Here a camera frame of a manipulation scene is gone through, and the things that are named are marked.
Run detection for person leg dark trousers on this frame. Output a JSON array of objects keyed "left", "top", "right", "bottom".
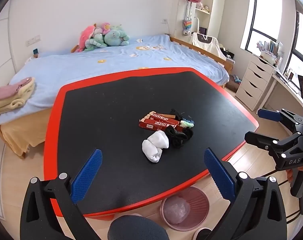
[{"left": 108, "top": 215, "right": 169, "bottom": 240}]

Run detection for red snack box front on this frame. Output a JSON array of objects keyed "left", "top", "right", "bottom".
[{"left": 139, "top": 119, "right": 183, "bottom": 132}]

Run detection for plush toy pile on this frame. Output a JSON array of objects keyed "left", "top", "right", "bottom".
[{"left": 71, "top": 22, "right": 130, "bottom": 53}]

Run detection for black binder clip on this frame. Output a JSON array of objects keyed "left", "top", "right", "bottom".
[{"left": 170, "top": 108, "right": 183, "bottom": 121}]

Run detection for black slipper foot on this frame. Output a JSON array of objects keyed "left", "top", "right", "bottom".
[{"left": 192, "top": 228, "right": 212, "bottom": 240}]

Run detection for pink mesh trash bin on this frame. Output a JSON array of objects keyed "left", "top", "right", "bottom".
[{"left": 160, "top": 186, "right": 209, "bottom": 232}]

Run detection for black sock pair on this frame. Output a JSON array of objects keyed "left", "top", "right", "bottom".
[{"left": 164, "top": 126, "right": 193, "bottom": 148}]

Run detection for bed with blue sheet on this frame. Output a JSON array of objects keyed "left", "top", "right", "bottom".
[{"left": 0, "top": 35, "right": 229, "bottom": 157}]

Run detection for small blue bedside clock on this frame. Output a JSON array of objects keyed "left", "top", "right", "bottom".
[{"left": 33, "top": 49, "right": 39, "bottom": 58}]

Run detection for red snack box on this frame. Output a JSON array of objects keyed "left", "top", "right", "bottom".
[
  {"left": 143, "top": 111, "right": 177, "bottom": 123},
  {"left": 139, "top": 119, "right": 183, "bottom": 132}
]

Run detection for folded blankets stack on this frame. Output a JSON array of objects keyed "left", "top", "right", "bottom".
[{"left": 0, "top": 77, "right": 36, "bottom": 114}]

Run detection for white chair with bag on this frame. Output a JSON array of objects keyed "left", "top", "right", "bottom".
[{"left": 192, "top": 33, "right": 227, "bottom": 60}]

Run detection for white drawer cabinet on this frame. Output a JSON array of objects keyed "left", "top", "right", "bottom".
[{"left": 235, "top": 55, "right": 278, "bottom": 111}]

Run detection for mint green sock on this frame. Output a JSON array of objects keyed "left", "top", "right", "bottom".
[{"left": 180, "top": 120, "right": 194, "bottom": 128}]

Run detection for red-edged black table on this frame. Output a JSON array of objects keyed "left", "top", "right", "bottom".
[{"left": 44, "top": 67, "right": 259, "bottom": 218}]

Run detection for white sock pair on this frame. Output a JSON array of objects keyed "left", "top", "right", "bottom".
[{"left": 142, "top": 130, "right": 169, "bottom": 163}]

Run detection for white bookshelf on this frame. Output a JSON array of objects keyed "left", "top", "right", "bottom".
[{"left": 174, "top": 0, "right": 213, "bottom": 41}]

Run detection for rainbow plush hanging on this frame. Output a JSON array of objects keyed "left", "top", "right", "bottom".
[{"left": 182, "top": 18, "right": 192, "bottom": 36}]

